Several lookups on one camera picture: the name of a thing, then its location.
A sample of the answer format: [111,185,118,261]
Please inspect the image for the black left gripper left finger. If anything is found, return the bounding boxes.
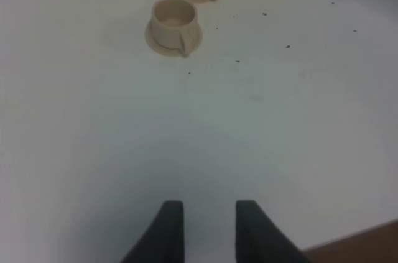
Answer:
[121,200,184,263]

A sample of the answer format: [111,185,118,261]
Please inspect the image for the near beige saucer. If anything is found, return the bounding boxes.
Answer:
[145,22,203,57]

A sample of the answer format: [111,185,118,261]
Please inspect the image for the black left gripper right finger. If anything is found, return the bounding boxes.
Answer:
[235,200,310,263]

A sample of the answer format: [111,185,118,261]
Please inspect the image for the near beige teacup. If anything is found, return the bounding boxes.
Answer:
[149,0,202,57]

